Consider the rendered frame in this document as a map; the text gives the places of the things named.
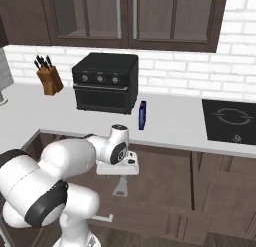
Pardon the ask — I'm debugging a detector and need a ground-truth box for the white drawer handle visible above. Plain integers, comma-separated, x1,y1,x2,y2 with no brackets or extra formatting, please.
90,214,115,223

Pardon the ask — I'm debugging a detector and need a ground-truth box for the blue box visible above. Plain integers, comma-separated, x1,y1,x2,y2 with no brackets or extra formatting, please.
138,100,148,131

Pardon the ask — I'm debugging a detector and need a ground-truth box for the plain brown cupboard panel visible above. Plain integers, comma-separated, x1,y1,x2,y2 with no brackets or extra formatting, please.
0,0,52,48

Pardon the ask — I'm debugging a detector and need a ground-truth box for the brown wooden drawer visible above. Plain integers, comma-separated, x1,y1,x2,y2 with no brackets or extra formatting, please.
65,142,194,241

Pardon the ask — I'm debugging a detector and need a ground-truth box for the silver cupboard door handle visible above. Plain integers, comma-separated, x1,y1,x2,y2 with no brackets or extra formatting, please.
115,0,122,39
132,0,139,41

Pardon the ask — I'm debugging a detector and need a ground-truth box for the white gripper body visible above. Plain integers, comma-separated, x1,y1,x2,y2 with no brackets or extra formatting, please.
96,159,140,177

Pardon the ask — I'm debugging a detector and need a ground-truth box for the glass-fronted brown cupboard door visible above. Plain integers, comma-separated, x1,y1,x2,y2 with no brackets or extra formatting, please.
128,0,229,54
40,0,130,49

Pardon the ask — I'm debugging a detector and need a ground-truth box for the wooden knife block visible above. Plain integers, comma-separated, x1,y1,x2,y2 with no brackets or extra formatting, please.
33,54,65,96

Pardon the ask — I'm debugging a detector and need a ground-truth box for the black hob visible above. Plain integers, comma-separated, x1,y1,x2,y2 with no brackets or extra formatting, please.
201,98,256,146

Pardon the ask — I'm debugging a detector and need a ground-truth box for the brown lower cupboard run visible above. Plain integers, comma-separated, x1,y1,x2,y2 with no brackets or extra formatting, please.
192,150,256,241

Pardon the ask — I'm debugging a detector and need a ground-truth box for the black toaster oven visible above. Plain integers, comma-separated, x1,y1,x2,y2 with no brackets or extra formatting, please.
71,52,140,116

